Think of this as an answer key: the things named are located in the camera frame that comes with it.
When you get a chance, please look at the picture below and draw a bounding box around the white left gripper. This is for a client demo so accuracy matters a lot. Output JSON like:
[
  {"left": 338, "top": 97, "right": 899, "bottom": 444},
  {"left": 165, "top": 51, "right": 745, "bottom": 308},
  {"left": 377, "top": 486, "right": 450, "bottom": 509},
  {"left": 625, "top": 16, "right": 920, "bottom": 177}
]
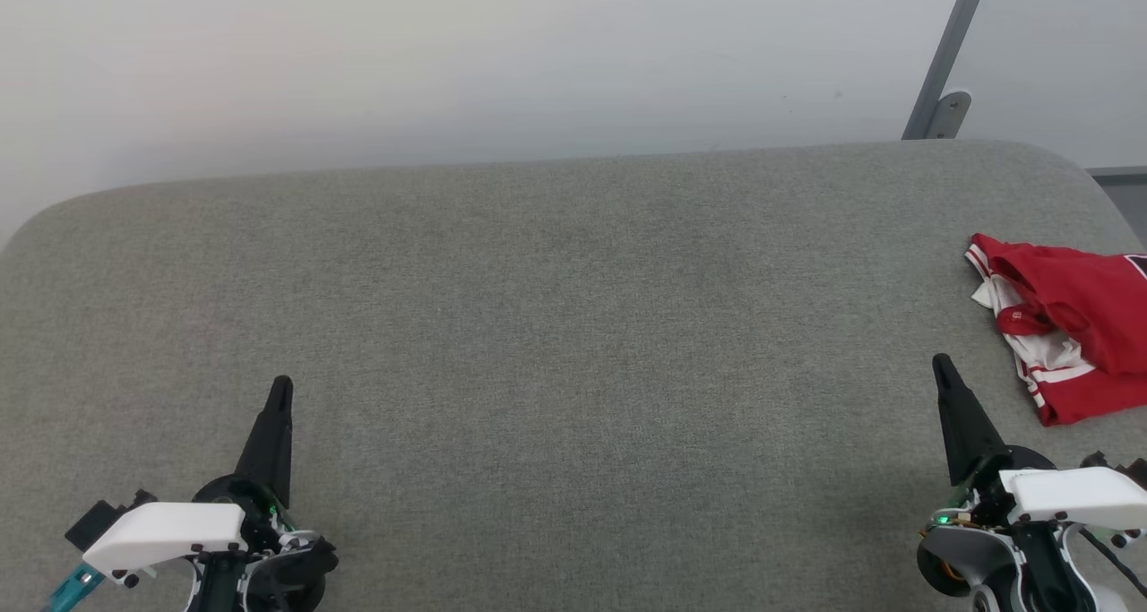
[{"left": 82, "top": 375, "right": 339, "bottom": 612}]

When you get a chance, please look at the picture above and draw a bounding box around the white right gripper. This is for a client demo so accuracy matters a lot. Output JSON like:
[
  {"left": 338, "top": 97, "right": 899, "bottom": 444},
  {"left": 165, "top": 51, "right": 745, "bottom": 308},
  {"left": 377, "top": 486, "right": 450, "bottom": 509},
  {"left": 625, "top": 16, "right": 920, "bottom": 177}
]
[{"left": 918, "top": 354, "right": 1147, "bottom": 612}]

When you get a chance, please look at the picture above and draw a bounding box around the red and white jersey shirt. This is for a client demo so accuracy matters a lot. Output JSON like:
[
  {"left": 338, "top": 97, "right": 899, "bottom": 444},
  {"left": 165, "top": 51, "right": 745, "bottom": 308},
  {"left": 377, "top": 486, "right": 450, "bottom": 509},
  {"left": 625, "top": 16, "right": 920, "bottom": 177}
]
[{"left": 964, "top": 232, "right": 1147, "bottom": 427}]

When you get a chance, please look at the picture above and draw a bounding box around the grey metal pole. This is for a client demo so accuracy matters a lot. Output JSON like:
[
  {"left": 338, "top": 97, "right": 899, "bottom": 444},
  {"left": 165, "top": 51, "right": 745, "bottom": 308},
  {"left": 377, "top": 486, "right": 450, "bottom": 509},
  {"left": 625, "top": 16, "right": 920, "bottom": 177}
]
[{"left": 901, "top": 0, "right": 997, "bottom": 141}]

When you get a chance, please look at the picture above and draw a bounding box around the teal left camera connector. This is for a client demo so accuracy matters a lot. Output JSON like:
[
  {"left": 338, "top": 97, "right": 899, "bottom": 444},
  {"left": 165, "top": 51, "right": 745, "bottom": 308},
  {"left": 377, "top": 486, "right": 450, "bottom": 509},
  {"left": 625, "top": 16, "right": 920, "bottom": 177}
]
[{"left": 47, "top": 563, "right": 107, "bottom": 612}]

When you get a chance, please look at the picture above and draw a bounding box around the grey metal wall bracket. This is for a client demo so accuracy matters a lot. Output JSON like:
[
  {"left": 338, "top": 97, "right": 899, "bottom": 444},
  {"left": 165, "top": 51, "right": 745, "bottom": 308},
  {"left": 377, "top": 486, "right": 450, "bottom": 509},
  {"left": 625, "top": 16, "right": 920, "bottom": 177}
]
[{"left": 926, "top": 91, "right": 972, "bottom": 141}]

